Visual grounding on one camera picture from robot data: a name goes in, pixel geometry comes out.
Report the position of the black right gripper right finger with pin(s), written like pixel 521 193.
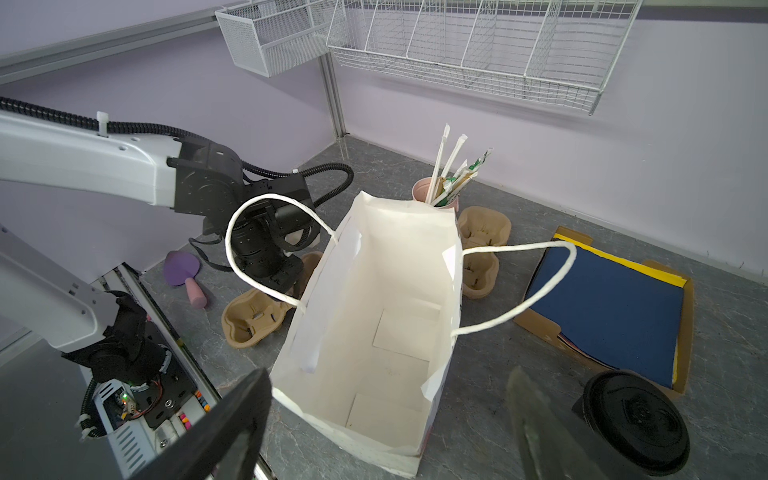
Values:
pixel 552 442

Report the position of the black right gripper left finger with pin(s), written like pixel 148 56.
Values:
pixel 226 443

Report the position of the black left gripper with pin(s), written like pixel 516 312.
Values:
pixel 268 232

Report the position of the black paper coffee cup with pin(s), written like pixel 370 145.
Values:
pixel 590 411

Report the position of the single pulp cup carrier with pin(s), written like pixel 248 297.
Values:
pixel 253 317

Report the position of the black coffee cup lid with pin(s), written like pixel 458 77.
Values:
pixel 641 422

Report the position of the white cartoon gift bag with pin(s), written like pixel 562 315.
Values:
pixel 373 333

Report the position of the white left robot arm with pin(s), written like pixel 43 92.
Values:
pixel 156 164

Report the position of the purple pink spatula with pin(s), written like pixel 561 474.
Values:
pixel 180 269

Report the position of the cardboard napkin tray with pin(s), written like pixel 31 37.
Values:
pixel 548 331

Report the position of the blue napkin stack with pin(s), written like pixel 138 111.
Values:
pixel 619 313

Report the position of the pink metal straw bucket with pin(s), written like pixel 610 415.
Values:
pixel 420 190

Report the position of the wrapped straws bundle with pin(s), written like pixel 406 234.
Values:
pixel 447 180

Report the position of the stacked pulp cup carriers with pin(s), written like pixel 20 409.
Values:
pixel 481 227

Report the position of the small white wire basket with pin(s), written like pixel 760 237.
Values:
pixel 270 37

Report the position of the long white wire basket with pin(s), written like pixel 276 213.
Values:
pixel 556 53

